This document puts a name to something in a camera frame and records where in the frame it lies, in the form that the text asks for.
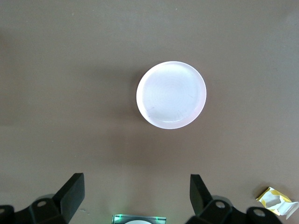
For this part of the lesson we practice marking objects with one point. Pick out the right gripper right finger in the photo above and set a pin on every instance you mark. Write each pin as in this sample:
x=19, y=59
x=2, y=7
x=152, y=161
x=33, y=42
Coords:
x=201, y=198

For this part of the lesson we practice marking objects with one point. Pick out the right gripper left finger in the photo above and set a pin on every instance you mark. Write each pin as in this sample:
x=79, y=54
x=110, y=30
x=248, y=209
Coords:
x=70, y=198

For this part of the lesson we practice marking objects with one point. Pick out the yellow white opened carton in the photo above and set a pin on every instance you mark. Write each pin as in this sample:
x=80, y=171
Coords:
x=268, y=198

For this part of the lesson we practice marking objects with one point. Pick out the pink round plate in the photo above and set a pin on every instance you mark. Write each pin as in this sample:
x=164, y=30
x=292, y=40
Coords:
x=171, y=95

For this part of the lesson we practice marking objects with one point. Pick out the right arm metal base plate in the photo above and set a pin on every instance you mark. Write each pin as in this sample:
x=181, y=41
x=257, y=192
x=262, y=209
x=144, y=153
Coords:
x=116, y=219

